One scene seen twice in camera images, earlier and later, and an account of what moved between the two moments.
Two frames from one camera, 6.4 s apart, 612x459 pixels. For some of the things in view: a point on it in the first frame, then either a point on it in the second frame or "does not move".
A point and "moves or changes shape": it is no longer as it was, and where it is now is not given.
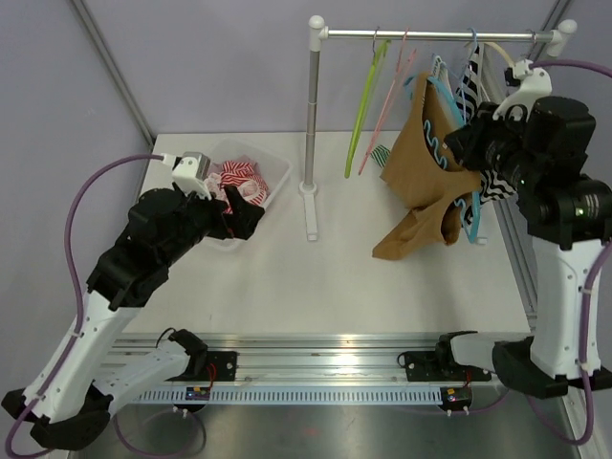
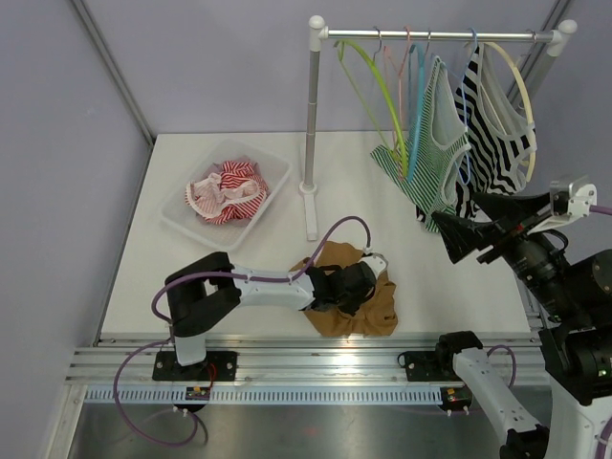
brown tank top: x=432 y=193 to x=377 y=316
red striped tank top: x=234 y=173 does not move
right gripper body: x=491 y=142 to x=514 y=233
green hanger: x=378 y=69 moves or changes shape
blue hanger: x=474 y=203 to x=416 y=67
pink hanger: x=404 y=65 to x=386 y=54
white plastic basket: x=251 y=176 does not move
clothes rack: x=317 y=31 does not move
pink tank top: x=218 y=166 does not move
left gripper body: x=207 y=216 to x=348 y=304
